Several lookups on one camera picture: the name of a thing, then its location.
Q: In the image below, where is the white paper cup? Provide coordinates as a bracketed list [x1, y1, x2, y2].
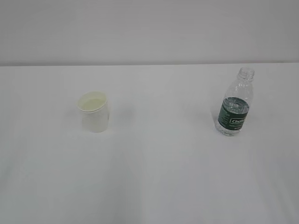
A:
[77, 91, 109, 133]

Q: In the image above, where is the clear water bottle green label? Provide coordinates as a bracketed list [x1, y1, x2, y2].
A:
[215, 67, 255, 136]

